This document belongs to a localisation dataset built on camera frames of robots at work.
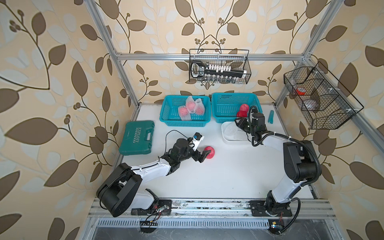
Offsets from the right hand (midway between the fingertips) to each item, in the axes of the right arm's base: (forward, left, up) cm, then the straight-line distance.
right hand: (236, 120), depth 97 cm
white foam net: (-5, -1, -7) cm, 9 cm away
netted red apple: (-21, +18, -5) cm, 29 cm away
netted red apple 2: (+15, +23, -2) cm, 28 cm away
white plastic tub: (-7, +5, -10) cm, 13 cm away
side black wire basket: (-8, -38, +23) cm, 45 cm away
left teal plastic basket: (+18, +48, -9) cm, 52 cm away
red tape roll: (+1, -32, +22) cm, 39 cm away
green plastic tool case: (-7, +65, -6) cm, 66 cm away
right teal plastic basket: (+24, +2, -10) cm, 26 cm away
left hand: (-18, +23, +3) cm, 30 cm away
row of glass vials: (+14, +8, +22) cm, 28 cm away
